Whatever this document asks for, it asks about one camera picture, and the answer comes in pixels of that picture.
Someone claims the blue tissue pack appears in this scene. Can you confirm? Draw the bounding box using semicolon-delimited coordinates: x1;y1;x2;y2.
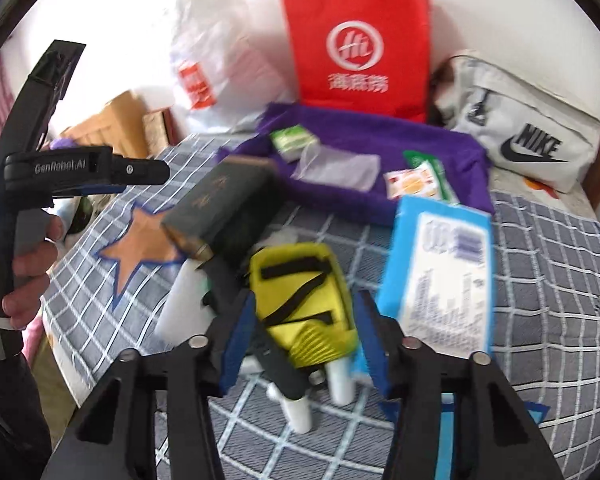
349;195;496;388

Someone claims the green tissue packet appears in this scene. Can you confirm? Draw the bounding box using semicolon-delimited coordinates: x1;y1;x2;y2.
268;125;320;164

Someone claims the yellow mesh strap pouch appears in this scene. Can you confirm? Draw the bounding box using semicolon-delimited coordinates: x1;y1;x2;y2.
249;242;358;368

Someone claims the orange print snack packet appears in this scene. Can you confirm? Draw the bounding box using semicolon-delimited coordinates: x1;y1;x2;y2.
384;169;442;200

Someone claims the green wet wipe packet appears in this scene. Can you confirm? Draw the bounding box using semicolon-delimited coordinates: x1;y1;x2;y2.
403;150;460;205

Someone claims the person's left hand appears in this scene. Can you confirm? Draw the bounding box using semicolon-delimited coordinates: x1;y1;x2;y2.
2;216;64;330

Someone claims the floral bedding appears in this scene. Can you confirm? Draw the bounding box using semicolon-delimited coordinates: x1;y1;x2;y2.
21;136;112;366

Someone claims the brown patterned book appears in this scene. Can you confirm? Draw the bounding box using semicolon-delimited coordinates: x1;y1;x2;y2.
142;107;180;157

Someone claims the blue star patch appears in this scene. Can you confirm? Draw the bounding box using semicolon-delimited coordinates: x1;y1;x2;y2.
379;393;550;480

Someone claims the brown star patch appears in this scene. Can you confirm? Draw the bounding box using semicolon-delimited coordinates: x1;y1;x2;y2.
95;202;185;310

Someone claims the dark tea box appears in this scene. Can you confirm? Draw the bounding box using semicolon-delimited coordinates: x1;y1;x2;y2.
161;155;283;269

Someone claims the white Miniso plastic bag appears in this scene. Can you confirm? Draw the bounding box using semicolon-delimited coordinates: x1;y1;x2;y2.
171;0;292;134

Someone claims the purple towel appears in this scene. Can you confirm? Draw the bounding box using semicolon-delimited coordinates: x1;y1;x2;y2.
216;103;494;226

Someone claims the red Haidilao paper bag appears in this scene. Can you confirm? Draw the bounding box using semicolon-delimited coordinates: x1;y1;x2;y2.
282;0;430;122

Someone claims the grey Nike waist bag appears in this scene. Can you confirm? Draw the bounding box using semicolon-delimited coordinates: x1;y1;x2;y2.
431;51;600;193

